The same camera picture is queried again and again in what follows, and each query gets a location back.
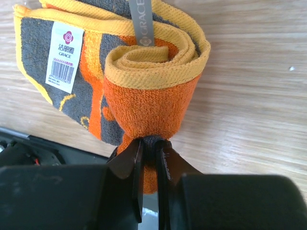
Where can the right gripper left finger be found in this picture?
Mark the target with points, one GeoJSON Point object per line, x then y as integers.
{"type": "Point", "coordinates": [127, 182]}

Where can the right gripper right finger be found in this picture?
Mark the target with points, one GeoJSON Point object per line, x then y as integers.
{"type": "Point", "coordinates": [170, 169]}

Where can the grey orange towel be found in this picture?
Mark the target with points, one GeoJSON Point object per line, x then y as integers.
{"type": "Point", "coordinates": [121, 75]}

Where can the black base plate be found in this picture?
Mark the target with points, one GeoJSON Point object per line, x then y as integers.
{"type": "Point", "coordinates": [17, 148]}

